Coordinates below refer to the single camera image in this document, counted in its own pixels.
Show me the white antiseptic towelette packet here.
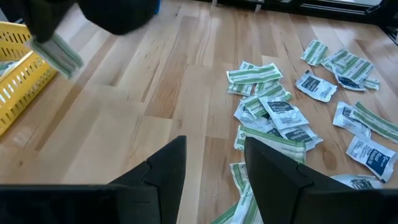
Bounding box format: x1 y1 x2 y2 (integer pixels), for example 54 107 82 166
233 102 274 133
331 173 383 190
259 95 310 131
278 124 323 152
332 101 373 139
295 70 338 103
332 70 368 92
345 136 398 184

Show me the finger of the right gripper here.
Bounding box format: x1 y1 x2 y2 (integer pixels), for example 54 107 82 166
21 0 77 44

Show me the yellow plastic basket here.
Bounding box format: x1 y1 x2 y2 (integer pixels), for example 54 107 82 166
0 21 58 137

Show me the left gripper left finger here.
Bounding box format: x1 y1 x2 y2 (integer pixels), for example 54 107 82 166
108 135 187 224

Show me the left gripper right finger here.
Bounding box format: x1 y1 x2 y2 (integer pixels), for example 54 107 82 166
244 136 353 224

